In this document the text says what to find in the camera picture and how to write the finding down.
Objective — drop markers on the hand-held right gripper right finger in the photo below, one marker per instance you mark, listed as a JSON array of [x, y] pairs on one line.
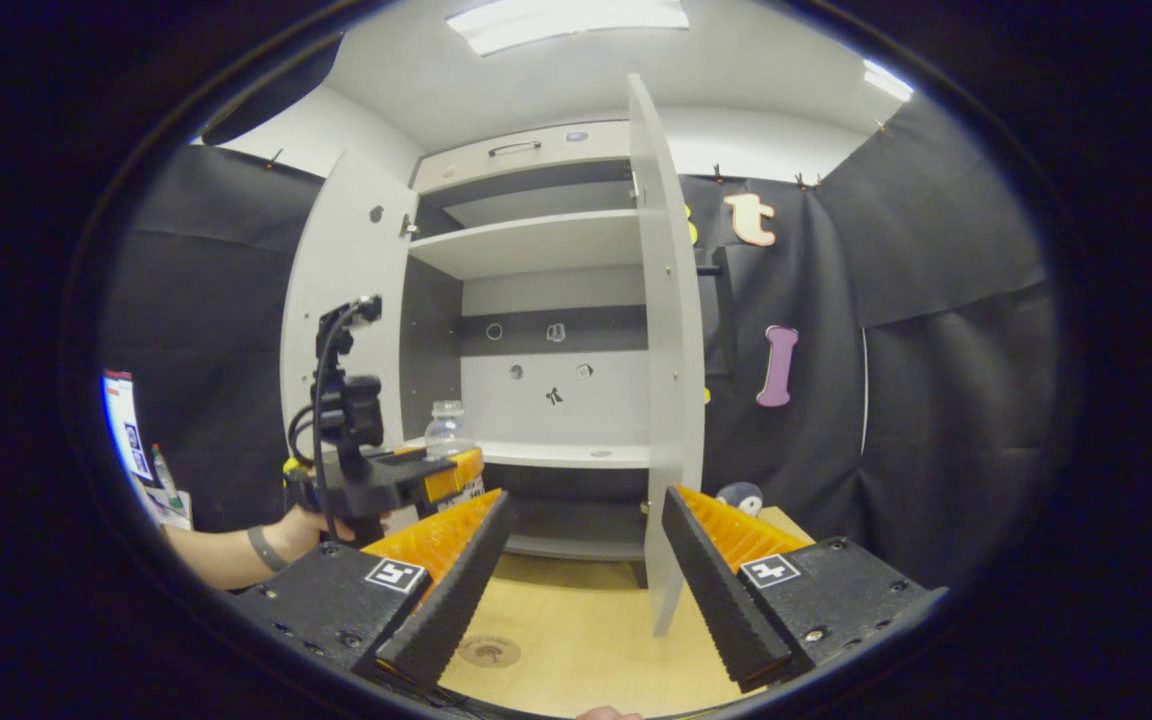
[[716, 590]]

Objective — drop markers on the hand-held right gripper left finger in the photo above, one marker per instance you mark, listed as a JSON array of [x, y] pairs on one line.
[[461, 590]]

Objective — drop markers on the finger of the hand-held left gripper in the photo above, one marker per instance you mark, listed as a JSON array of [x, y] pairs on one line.
[[451, 478]]

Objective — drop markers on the clear bottle with red label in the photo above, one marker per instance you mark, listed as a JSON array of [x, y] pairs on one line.
[[448, 430]]

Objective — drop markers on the round brown coaster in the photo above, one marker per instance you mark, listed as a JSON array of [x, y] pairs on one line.
[[489, 651]]

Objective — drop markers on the white cabinet door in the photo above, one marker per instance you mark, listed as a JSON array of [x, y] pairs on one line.
[[671, 400], [346, 250]]

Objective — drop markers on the white cabinet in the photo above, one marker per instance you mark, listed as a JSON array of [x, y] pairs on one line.
[[536, 240]]

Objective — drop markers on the grey white plush toy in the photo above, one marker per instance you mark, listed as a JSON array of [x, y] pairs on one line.
[[741, 497]]

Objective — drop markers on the dark wristband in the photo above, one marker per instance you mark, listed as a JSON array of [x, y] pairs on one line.
[[266, 548]]

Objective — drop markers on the white printed poster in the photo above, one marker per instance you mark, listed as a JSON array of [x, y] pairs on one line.
[[126, 430]]

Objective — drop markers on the long ceiling light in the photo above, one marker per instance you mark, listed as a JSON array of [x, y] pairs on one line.
[[566, 22], [886, 80]]

